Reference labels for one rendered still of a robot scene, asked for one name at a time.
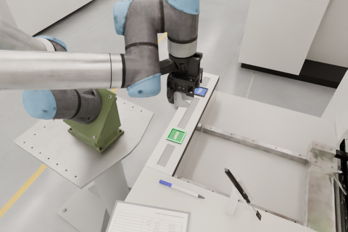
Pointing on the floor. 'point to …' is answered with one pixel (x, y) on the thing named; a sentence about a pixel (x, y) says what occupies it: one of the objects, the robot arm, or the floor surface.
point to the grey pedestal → (97, 201)
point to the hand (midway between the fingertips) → (174, 105)
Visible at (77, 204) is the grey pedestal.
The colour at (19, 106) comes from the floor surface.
